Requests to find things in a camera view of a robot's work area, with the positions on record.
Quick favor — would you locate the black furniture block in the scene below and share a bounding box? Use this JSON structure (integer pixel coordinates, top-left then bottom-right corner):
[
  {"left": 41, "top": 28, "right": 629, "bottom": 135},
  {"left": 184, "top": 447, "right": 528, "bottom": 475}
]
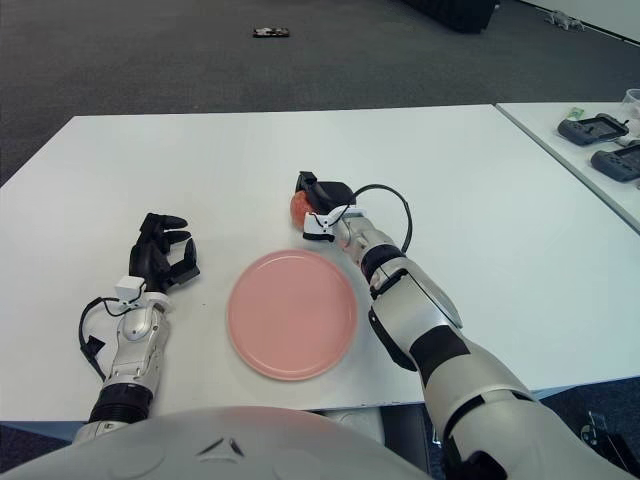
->
[{"left": 399, "top": 0, "right": 501, "bottom": 35}]

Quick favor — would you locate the black floor equipment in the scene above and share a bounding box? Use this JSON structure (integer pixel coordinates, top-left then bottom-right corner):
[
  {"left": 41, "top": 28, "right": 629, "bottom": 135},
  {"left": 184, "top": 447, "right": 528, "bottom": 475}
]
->
[{"left": 579, "top": 409, "right": 624, "bottom": 449}]

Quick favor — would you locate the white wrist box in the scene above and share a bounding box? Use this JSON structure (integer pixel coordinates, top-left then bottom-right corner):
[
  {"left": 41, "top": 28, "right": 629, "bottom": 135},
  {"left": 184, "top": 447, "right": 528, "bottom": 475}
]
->
[
  {"left": 114, "top": 275, "right": 146, "bottom": 306},
  {"left": 302, "top": 203, "right": 369, "bottom": 242}
]

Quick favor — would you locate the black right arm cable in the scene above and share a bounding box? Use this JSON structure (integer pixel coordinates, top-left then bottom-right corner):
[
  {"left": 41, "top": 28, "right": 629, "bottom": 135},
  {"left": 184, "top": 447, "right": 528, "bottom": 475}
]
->
[{"left": 349, "top": 183, "right": 414, "bottom": 254}]

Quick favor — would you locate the grey quadruped robot toy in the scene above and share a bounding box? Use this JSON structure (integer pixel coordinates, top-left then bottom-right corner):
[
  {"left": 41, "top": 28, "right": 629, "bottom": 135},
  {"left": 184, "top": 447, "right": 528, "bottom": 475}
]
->
[{"left": 547, "top": 8, "right": 584, "bottom": 30}]

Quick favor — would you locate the dark grey handheld controller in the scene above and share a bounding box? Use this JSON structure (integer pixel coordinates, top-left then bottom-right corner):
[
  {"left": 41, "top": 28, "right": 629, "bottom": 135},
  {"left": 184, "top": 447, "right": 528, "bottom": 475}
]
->
[
  {"left": 590, "top": 144, "right": 640, "bottom": 184},
  {"left": 557, "top": 113, "right": 630, "bottom": 146}
]

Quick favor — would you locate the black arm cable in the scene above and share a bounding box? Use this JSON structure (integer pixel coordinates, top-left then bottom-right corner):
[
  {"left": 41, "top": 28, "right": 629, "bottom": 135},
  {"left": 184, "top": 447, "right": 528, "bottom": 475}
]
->
[
  {"left": 78, "top": 295, "right": 131, "bottom": 384},
  {"left": 349, "top": 183, "right": 414, "bottom": 254}
]

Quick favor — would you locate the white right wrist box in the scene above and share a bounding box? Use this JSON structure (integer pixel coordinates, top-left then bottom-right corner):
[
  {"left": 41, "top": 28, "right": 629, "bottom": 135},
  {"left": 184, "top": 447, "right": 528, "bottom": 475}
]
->
[{"left": 302, "top": 203, "right": 369, "bottom": 242}]

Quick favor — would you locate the red apple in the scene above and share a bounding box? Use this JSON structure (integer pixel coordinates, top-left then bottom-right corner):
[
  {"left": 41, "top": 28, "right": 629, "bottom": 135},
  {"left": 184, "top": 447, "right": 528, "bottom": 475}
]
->
[{"left": 289, "top": 191, "right": 317, "bottom": 229}]

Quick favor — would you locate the pink round plate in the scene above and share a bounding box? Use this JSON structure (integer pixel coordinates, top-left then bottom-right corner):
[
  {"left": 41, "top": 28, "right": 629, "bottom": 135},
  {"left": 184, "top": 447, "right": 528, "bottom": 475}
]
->
[{"left": 227, "top": 248, "right": 359, "bottom": 382}]

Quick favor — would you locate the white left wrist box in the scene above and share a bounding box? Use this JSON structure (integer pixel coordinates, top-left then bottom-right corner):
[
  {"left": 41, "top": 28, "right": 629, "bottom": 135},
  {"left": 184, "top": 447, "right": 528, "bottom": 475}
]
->
[{"left": 114, "top": 275, "right": 146, "bottom": 306}]

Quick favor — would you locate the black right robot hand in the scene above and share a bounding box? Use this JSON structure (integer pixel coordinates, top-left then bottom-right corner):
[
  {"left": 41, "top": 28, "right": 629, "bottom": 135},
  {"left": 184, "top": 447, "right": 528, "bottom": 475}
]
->
[{"left": 296, "top": 170, "right": 357, "bottom": 216}]

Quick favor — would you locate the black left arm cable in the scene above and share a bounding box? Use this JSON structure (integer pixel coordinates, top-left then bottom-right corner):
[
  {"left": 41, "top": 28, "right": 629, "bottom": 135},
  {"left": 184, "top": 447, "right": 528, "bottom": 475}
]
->
[{"left": 78, "top": 295, "right": 131, "bottom": 384}]

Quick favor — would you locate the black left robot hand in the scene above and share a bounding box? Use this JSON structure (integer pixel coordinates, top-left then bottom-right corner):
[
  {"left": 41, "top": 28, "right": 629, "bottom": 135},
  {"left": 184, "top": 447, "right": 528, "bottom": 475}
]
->
[{"left": 128, "top": 212, "right": 202, "bottom": 296}]

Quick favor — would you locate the grey robot torso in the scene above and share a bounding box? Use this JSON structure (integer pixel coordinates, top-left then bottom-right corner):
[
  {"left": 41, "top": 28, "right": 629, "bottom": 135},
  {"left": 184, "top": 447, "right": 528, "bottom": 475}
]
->
[{"left": 0, "top": 404, "right": 436, "bottom": 480}]

